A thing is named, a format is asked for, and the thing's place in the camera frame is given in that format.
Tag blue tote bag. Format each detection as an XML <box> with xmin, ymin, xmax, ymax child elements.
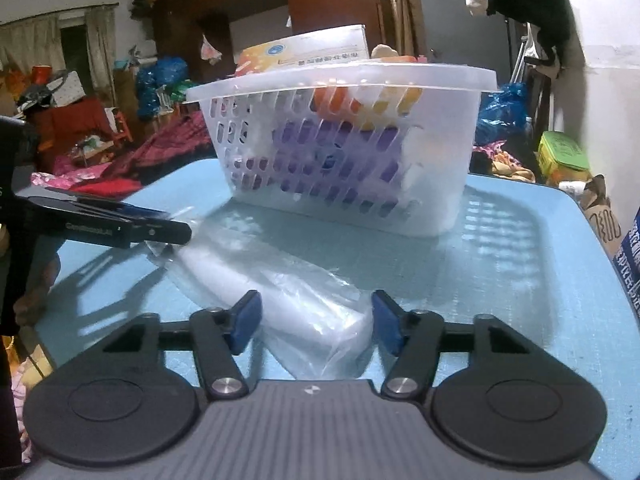
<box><xmin>613</xmin><ymin>210</ymin><xmax>640</xmax><ymax>318</ymax></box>

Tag person's left hand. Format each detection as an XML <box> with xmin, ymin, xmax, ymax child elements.
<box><xmin>14</xmin><ymin>255</ymin><xmax>61</xmax><ymax>327</ymax></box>

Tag blue plastic bag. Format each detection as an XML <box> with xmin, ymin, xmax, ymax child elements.
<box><xmin>474</xmin><ymin>82</ymin><xmax>528</xmax><ymax>146</ymax></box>

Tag blue bags pile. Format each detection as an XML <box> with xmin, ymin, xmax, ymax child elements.
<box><xmin>134</xmin><ymin>56</ymin><xmax>196</xmax><ymax>120</ymax></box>

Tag grey door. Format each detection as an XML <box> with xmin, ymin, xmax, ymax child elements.
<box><xmin>421</xmin><ymin>0</ymin><xmax>511</xmax><ymax>84</ymax></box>

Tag clear plastic bag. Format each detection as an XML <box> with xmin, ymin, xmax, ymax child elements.
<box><xmin>148</xmin><ymin>210</ymin><xmax>373</xmax><ymax>379</ymax></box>

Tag dark red wooden wardrobe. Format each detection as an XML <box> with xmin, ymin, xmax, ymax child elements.
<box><xmin>151</xmin><ymin>0</ymin><xmax>382</xmax><ymax>82</ymax></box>

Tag orange white medicine box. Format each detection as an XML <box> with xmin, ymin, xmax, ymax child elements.
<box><xmin>234</xmin><ymin>25</ymin><xmax>369</xmax><ymax>77</ymax></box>

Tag beige curtains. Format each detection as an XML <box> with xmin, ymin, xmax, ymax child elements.
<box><xmin>1</xmin><ymin>3</ymin><xmax>117</xmax><ymax>104</ymax></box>

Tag green box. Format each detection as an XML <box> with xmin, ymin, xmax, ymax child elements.
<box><xmin>537</xmin><ymin>131</ymin><xmax>591</xmax><ymax>188</ymax></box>

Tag white plastic laundry basket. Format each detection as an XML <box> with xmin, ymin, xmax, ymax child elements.
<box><xmin>186</xmin><ymin>61</ymin><xmax>497</xmax><ymax>237</ymax></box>

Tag magenta blanket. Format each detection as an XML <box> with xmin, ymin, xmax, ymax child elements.
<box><xmin>30</xmin><ymin>110</ymin><xmax>217</xmax><ymax>200</ymax></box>

